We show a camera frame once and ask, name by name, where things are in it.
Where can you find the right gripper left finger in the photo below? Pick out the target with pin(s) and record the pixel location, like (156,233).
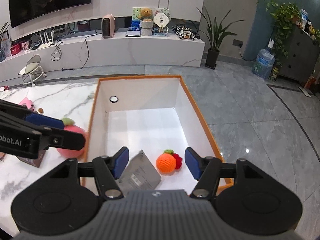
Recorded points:
(107,170)

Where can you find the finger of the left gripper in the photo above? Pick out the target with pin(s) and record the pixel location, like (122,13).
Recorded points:
(26,140)
(32,117)

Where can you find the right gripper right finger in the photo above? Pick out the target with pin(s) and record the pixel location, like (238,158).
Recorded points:
(207,173)

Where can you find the pink plush peach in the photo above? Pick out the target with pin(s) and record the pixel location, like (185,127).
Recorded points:
(76,138)

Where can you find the pink toy device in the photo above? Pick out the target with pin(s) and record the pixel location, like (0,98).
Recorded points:
(27,104)

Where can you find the red crochet flower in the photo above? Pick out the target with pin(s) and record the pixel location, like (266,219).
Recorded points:
(178,160)

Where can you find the dark picture book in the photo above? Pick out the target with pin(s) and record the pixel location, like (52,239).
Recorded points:
(34,162)

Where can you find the grey booklet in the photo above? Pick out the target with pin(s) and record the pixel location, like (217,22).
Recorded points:
(140,174)

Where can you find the orange crochet fruit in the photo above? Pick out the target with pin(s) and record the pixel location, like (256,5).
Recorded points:
(166,162)

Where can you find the white small chair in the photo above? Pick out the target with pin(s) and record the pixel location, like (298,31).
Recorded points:
(32,71)

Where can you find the red gift box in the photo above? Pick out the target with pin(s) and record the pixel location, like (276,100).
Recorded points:
(14,50)

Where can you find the white wifi router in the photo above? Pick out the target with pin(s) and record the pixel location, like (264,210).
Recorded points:
(46,40)

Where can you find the white marble tv bench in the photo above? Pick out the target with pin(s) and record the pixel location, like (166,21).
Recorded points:
(119,50)

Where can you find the blue water jug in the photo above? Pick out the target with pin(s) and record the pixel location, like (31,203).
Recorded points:
(264,61)

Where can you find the pink space heater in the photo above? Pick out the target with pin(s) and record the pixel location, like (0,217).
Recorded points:
(108,26)

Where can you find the white laptop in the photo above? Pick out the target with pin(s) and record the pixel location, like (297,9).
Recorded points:
(133,33)

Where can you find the potted long leaf plant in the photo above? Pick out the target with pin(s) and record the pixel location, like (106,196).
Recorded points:
(215,32)

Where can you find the black white checkered toy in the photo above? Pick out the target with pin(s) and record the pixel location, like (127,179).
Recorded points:
(185,33)

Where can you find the green picture card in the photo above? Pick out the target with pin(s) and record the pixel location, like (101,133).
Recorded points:
(135,22)

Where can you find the white knitted basket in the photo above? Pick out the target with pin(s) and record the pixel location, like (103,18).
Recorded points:
(146,27)

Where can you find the grey drawer cabinet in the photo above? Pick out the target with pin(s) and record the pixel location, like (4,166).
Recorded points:
(303,54)

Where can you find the brown teddy bear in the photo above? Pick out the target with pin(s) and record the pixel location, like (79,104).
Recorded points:
(145,14)

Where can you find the round paper fan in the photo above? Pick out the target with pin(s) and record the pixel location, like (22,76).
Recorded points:
(161,19)

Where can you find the green trailing plant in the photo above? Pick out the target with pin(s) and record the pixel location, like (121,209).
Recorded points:
(285,16)

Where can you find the wall power socket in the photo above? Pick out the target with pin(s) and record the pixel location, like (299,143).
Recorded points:
(237,43)

